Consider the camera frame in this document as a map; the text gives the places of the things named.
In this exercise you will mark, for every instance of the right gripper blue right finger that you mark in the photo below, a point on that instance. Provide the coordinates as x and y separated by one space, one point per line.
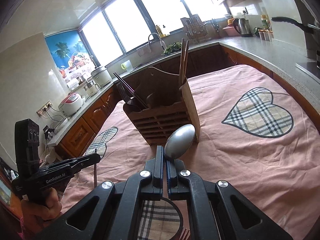
218 210

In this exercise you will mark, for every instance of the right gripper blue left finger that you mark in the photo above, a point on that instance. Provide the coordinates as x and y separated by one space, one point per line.
111 211

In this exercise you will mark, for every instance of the steel spoon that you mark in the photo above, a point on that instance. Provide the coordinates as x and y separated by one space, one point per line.
179 142

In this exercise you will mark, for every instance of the brown chopstick with dotted end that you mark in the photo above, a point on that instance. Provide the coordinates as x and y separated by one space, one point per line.
185 59

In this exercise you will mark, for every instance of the large steel fork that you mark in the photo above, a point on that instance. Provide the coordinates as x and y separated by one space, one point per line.
123 93

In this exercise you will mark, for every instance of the long brown wooden chopstick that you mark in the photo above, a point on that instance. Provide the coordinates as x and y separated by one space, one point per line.
181 60

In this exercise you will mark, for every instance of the person's left hand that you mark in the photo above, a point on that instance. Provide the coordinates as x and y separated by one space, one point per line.
36 217

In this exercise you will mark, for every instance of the lower wooden cabinets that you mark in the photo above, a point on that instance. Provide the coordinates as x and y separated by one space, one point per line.
214 58

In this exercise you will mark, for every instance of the pink cloth with plaid hearts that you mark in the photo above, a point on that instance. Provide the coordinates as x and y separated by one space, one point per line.
278 175

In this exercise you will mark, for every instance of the white pink rice cooker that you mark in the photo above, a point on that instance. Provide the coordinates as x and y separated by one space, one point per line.
71 104

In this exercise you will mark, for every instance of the small white electric kettle pot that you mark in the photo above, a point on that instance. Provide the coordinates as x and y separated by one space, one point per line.
91 87

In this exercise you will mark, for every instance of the wooden utensil holder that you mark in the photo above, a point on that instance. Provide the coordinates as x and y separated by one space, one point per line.
170 106

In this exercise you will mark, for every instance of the cream electric cooker pot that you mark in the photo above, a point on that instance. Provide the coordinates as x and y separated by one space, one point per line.
101 76

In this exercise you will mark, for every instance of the tropical fruit poster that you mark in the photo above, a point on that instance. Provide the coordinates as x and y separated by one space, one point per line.
70 56

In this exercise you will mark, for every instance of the pink dish cloth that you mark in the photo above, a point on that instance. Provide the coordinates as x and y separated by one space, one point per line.
144 50

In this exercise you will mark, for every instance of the green leafy vegetables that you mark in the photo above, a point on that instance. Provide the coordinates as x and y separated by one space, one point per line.
173 48

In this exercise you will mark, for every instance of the sink faucet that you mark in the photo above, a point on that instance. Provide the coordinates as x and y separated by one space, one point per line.
156 37

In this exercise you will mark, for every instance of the pink basin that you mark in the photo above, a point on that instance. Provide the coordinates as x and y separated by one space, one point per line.
231 31

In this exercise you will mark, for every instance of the dish drying rack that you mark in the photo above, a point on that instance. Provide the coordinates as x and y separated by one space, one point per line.
195 29

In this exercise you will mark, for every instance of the spice jars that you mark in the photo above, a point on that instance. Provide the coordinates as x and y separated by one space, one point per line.
266 35

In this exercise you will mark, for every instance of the yellow bottle on sill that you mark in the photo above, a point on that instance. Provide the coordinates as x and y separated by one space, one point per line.
159 31

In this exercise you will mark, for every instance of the stainless steel electric kettle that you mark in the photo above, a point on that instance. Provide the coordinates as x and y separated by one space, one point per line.
241 25

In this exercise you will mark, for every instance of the condiment bottles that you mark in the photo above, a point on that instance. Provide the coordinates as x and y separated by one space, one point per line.
265 22

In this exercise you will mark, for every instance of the window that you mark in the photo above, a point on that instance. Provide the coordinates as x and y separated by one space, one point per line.
124 25

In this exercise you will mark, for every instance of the black wok with lid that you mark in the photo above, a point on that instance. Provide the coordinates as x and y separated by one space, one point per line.
312 29

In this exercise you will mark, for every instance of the wall power outlet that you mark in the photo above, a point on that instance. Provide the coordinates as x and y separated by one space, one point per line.
44 108

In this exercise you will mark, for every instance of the measuring jug with green handle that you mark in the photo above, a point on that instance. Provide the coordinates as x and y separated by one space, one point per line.
127 66

